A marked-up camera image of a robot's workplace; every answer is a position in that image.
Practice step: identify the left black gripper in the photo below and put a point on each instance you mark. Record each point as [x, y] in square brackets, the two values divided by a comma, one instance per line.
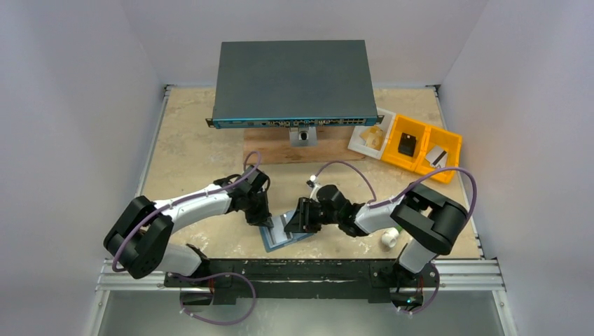
[262, 218]

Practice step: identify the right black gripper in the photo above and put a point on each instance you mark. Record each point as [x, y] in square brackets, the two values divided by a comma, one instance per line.
[305, 215]

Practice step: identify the blue card holder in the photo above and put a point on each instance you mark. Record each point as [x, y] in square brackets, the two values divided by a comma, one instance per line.
[299, 236]

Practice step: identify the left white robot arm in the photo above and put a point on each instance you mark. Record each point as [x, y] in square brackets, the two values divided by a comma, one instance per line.
[139, 241]

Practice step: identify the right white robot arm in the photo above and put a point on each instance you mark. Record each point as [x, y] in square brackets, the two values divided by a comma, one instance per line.
[433, 220]

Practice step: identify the clear plastic card sleeves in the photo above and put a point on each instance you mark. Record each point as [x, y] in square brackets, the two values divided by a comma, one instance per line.
[275, 236]

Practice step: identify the white black card in bin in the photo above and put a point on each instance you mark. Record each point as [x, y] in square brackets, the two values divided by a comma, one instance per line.
[437, 157]

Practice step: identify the wooden board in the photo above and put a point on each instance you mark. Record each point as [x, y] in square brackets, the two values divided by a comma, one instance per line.
[275, 146]

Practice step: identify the white pvc pipe fitting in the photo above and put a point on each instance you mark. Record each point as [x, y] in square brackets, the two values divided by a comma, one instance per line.
[389, 237]

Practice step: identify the white tray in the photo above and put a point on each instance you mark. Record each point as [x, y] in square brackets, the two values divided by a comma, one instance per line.
[356, 144]

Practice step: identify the amber item in tray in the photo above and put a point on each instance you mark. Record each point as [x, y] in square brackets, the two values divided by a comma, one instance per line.
[373, 137]

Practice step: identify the black block in bin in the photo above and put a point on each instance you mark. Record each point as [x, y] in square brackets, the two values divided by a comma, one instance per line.
[407, 144]

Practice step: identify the yellow bin left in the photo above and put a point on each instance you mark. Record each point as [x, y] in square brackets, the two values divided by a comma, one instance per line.
[404, 124]

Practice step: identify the yellow bin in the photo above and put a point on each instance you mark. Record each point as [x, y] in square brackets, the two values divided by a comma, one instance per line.
[404, 124]
[436, 136]

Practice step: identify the yellow bin right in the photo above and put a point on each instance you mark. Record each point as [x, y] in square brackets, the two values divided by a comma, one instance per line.
[436, 136]

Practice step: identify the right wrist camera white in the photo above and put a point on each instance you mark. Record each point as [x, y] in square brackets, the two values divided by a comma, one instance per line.
[314, 185]

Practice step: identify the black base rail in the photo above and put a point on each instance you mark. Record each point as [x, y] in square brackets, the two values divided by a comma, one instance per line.
[373, 280]

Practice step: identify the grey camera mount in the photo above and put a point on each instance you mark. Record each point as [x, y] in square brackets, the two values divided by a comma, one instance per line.
[303, 136]

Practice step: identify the grey network switch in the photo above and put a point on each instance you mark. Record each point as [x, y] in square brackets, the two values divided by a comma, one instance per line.
[293, 84]

